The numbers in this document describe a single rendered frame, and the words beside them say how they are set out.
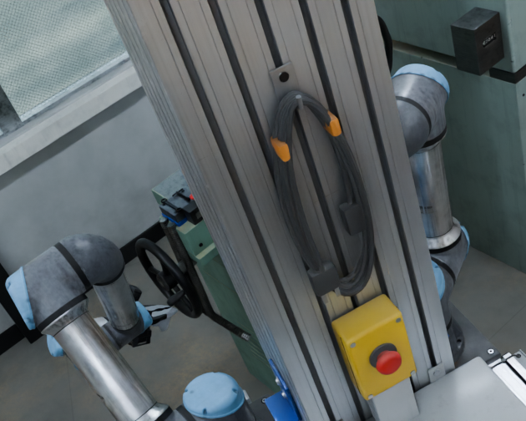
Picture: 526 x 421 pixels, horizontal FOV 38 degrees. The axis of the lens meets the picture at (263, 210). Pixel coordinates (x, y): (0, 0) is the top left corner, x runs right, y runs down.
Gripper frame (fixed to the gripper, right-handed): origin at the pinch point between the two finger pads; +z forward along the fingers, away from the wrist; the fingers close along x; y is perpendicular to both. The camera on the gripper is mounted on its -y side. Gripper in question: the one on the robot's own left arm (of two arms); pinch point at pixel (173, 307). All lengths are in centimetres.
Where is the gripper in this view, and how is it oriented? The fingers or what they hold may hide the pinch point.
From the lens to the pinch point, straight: 217.2
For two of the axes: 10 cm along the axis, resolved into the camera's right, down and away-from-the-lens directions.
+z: 8.2, -1.3, 5.6
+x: 5.7, 3.2, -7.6
